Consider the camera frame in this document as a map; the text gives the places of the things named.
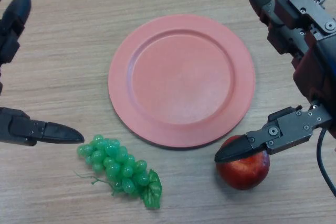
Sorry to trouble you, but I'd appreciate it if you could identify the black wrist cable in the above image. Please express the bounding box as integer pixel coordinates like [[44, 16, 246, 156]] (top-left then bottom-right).
[[316, 127, 336, 198]]

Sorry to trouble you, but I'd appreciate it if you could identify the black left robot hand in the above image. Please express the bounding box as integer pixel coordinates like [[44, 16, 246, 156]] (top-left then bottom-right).
[[0, 0, 85, 147]]

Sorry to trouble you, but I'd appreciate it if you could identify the pink round plate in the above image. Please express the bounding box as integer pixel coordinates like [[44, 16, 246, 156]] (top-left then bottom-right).
[[108, 14, 257, 150]]

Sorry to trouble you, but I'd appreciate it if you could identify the red apple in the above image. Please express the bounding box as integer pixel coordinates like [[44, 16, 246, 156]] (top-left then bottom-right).
[[215, 135, 271, 191]]

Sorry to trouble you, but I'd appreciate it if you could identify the green grapes bunch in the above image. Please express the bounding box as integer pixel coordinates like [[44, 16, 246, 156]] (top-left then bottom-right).
[[73, 134, 163, 210]]

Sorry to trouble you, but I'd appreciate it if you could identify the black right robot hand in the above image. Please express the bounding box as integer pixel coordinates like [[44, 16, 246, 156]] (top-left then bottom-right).
[[214, 0, 336, 164]]

